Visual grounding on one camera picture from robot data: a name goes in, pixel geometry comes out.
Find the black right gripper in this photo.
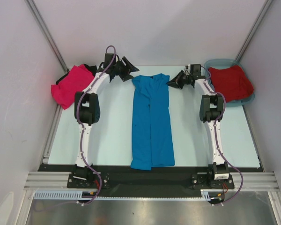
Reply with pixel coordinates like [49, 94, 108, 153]
[167, 70, 193, 89]

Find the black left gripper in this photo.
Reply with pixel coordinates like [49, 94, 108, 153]
[112, 57, 139, 82]

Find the blue t shirt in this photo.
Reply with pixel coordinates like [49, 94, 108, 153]
[131, 74, 175, 171]

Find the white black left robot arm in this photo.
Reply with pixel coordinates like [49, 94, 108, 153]
[69, 53, 139, 188]

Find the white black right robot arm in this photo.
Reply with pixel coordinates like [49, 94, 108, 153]
[167, 64, 230, 189]

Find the black folded t shirt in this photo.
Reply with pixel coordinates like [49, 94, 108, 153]
[55, 64, 97, 85]

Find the teal plastic basket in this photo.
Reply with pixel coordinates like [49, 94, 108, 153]
[204, 59, 255, 107]

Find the pink folded t shirt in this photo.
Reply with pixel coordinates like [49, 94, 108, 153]
[51, 66, 96, 110]

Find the red t shirt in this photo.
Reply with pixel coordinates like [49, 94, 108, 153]
[208, 65, 254, 103]

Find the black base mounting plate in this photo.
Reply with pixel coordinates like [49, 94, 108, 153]
[38, 165, 261, 198]

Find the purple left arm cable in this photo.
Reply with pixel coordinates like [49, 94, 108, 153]
[34, 45, 118, 211]

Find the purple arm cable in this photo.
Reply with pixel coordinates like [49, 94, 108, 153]
[200, 65, 244, 207]
[34, 45, 118, 211]

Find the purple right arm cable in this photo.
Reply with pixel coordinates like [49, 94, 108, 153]
[200, 65, 244, 207]

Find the grey slotted cable duct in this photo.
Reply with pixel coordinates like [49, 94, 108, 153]
[34, 190, 223, 201]

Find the left aluminium corner post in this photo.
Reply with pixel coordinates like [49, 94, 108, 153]
[24, 0, 68, 72]

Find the aluminium corner post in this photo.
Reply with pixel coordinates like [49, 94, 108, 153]
[24, 0, 68, 72]
[235, 0, 275, 62]

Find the right aluminium corner post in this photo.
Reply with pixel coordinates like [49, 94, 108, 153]
[235, 0, 275, 62]

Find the aluminium front frame rail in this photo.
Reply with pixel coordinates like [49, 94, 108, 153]
[24, 172, 280, 192]

